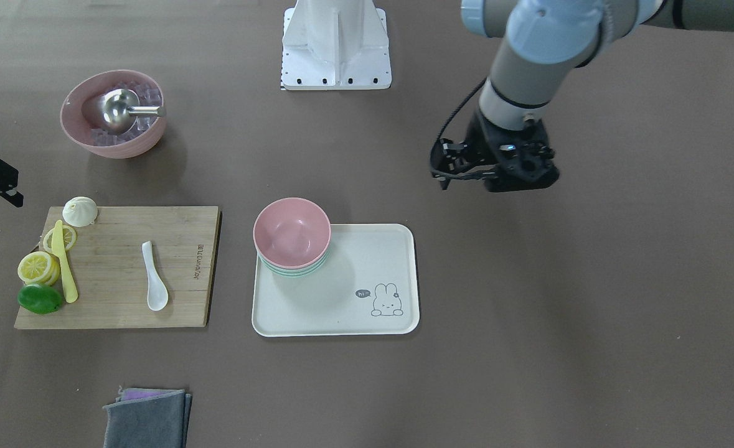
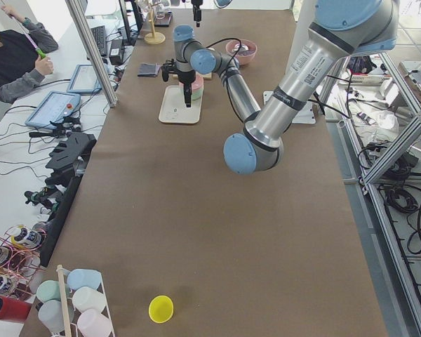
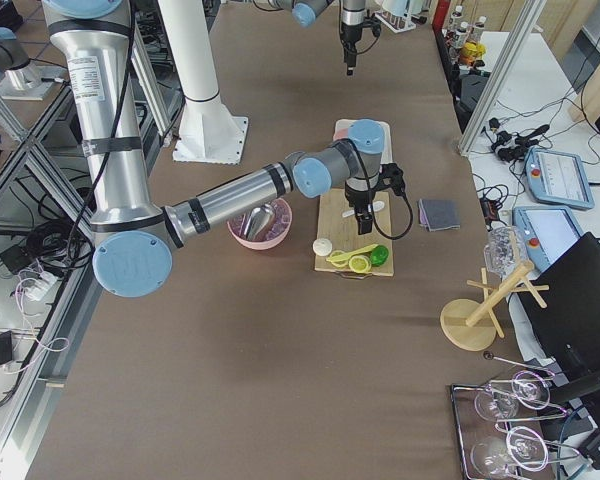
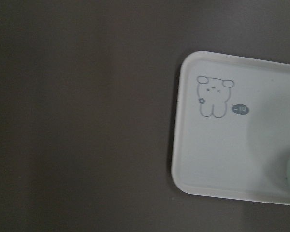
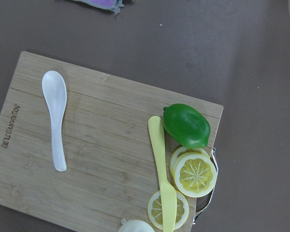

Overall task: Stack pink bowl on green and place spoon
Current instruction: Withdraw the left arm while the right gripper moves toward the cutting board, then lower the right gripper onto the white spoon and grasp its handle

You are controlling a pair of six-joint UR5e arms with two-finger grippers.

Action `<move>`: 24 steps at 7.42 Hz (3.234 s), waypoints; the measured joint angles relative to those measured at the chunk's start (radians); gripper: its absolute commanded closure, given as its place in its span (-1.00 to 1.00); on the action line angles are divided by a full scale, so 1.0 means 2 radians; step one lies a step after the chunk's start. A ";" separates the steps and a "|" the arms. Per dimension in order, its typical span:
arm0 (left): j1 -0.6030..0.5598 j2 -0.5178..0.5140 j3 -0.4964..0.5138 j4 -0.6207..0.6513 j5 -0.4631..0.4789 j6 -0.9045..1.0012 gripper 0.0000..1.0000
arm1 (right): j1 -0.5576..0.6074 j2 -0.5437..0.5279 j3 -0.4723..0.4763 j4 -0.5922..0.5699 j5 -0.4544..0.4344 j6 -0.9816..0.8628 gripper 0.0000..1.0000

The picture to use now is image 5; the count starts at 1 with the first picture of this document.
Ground white ceramic spoon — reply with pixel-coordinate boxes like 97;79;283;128
42;71;67;172

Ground green lime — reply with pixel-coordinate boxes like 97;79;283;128
162;103;211;148

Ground stacked lemon slices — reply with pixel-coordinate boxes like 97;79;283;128
169;146;218;198

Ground yellow plastic knife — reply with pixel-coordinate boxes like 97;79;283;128
148;116;177;232

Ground single lemon slice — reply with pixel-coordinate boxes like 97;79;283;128
147;190;189;230

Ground white steamed bun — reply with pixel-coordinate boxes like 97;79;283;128
118;219;154;232

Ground grey folded cloth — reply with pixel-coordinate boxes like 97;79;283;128
67;0;136;14

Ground purple cloth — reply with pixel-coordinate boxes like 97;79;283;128
87;0;116;9

